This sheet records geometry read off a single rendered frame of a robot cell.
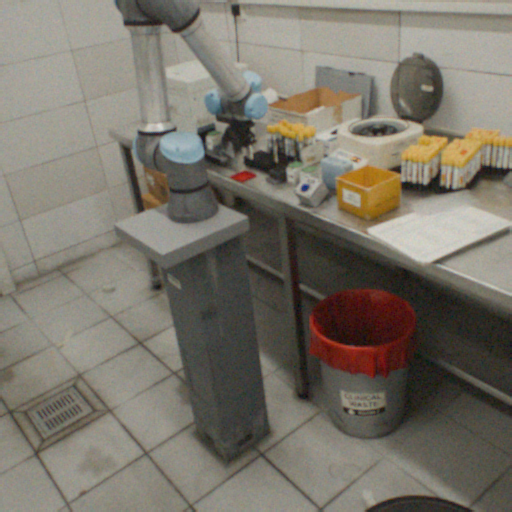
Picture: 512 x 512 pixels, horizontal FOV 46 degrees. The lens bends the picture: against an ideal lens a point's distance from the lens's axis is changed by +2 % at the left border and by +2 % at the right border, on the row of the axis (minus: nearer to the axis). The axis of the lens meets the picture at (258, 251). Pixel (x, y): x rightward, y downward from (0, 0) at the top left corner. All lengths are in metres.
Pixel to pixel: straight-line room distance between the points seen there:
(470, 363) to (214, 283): 0.92
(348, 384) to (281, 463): 0.37
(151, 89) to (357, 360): 1.04
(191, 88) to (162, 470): 1.35
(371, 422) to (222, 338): 0.63
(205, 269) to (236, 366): 0.40
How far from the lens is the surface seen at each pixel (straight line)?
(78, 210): 3.60
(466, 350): 2.23
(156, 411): 2.48
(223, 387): 2.01
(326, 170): 1.89
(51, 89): 3.41
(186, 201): 1.71
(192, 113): 2.24
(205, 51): 1.69
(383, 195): 1.73
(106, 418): 2.52
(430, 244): 1.57
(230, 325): 1.90
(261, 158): 2.17
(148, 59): 1.75
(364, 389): 2.07
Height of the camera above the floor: 1.66
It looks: 29 degrees down
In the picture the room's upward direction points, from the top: 7 degrees counter-clockwise
